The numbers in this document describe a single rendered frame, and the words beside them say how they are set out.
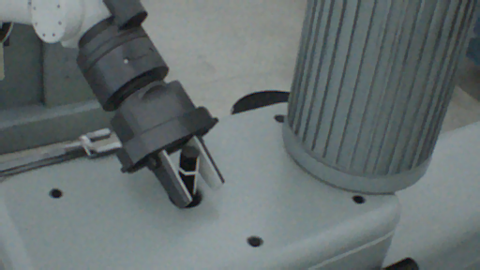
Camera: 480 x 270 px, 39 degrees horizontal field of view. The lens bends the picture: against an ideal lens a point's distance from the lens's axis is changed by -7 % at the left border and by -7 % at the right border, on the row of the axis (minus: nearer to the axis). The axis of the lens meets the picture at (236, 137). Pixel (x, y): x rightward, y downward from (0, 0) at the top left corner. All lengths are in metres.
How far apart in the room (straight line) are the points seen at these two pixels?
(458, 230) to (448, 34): 0.41
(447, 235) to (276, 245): 0.38
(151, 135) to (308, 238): 0.20
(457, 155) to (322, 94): 0.46
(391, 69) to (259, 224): 0.22
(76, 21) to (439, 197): 0.61
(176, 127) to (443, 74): 0.30
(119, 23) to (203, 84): 3.67
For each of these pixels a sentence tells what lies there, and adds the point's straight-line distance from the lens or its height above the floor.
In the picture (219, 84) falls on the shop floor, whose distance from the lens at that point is 4.47.
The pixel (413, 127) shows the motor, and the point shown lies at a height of 1.99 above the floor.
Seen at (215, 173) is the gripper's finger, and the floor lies 1.93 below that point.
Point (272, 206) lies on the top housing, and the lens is 0.82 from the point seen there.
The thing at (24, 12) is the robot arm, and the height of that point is 2.02.
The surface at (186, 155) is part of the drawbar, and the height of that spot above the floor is 1.95.
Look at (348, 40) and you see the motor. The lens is 0.76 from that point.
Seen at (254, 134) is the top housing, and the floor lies 1.89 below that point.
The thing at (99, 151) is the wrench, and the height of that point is 1.90.
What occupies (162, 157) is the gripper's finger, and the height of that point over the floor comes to 1.95.
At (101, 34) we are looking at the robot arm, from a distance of 0.79.
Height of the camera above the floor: 2.43
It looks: 37 degrees down
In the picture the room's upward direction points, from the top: 9 degrees clockwise
